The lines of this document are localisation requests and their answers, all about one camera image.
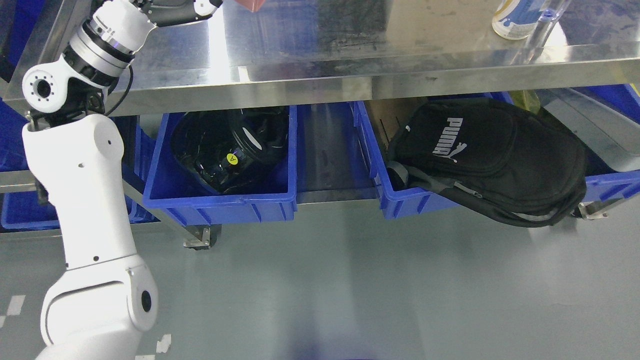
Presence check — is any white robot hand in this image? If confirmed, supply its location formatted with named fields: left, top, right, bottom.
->
left=131, top=0, right=223, bottom=27

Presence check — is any pink plastic storage box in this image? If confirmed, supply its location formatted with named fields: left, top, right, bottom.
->
left=235, top=0, right=266, bottom=13

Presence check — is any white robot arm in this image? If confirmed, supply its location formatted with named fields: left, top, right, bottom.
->
left=22, top=0, right=222, bottom=360

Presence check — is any stainless steel table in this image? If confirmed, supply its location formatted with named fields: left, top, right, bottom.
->
left=0, top=0, right=640, bottom=251

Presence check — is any black helmet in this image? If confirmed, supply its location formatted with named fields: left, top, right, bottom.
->
left=170, top=106, right=290, bottom=195

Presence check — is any blue bin with helmet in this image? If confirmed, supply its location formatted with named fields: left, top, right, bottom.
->
left=142, top=105, right=299, bottom=226

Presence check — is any blue bin under backpack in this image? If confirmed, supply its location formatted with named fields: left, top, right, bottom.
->
left=348, top=91, right=514, bottom=220

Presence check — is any blue bin far left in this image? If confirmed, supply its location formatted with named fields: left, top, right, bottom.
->
left=0, top=102, right=155, bottom=231

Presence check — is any white blue bottle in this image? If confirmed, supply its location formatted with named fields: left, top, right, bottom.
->
left=491, top=0, right=546, bottom=41

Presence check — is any black Puma backpack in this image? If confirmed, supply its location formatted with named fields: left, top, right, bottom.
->
left=386, top=97, right=588, bottom=228

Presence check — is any blue bin far right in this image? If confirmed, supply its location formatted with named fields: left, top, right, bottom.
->
left=573, top=84, right=640, bottom=202

